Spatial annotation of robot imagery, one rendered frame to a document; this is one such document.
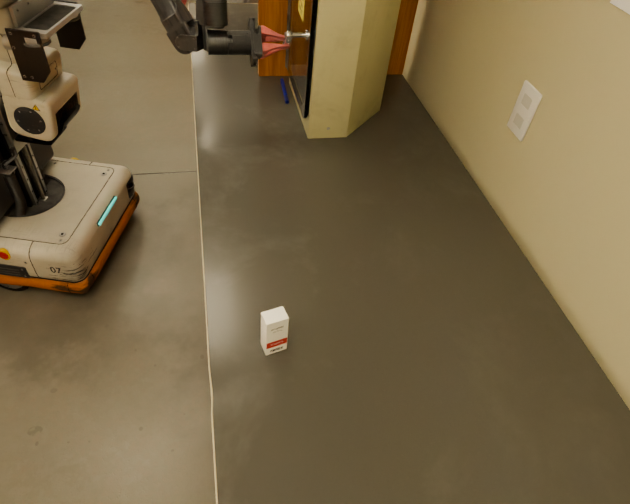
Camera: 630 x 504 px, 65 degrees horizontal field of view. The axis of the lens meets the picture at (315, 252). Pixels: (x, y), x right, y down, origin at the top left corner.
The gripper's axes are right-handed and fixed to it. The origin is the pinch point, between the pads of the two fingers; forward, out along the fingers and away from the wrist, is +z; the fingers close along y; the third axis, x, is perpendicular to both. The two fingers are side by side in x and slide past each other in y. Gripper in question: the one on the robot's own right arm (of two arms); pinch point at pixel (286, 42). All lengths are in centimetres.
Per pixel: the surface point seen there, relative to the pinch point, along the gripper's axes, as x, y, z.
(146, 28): 306, 110, -60
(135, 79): 240, 53, -65
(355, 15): -14.0, 1.6, 14.1
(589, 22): -46, -11, 48
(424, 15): 23, 16, 49
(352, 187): -9.4, -37.5, 12.5
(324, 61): -6.9, -6.6, 7.9
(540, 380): -52, -75, 32
